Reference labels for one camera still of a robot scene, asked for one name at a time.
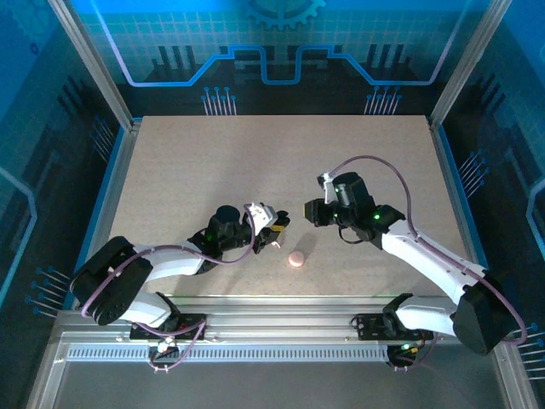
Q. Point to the pink round charging case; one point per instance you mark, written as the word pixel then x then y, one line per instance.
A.
pixel 296 260

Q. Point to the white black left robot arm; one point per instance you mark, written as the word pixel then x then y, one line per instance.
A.
pixel 170 262

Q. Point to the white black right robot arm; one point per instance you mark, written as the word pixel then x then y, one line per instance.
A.
pixel 426 255

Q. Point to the small lit circuit board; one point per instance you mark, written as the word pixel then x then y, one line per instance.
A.
pixel 166 346
pixel 405 347

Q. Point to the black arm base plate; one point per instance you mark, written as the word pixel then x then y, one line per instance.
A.
pixel 368 328
pixel 193 319

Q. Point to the aluminium table side rail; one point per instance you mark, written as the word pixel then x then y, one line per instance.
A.
pixel 461 213
pixel 108 213

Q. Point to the aluminium upright frame post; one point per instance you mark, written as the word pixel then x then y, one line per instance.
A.
pixel 96 68
pixel 467 64

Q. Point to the aluminium lower enclosure frame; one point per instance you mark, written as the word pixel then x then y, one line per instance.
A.
pixel 517 383

